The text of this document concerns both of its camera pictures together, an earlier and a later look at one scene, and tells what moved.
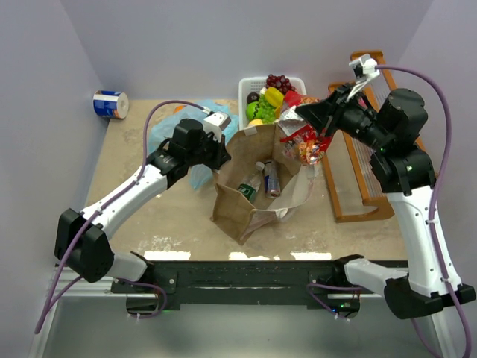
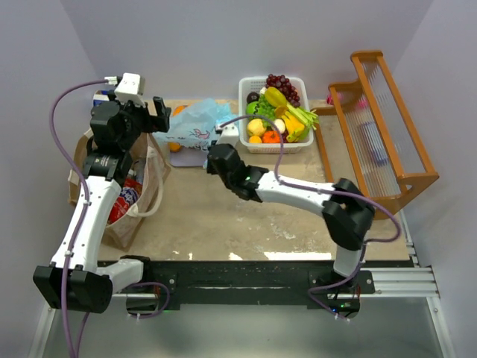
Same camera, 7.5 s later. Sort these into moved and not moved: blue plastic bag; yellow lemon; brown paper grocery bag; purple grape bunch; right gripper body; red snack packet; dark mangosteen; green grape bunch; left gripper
Moved: left gripper; blue plastic bag; red snack packet; brown paper grocery bag; right gripper body
Not moved: yellow lemon; purple grape bunch; dark mangosteen; green grape bunch
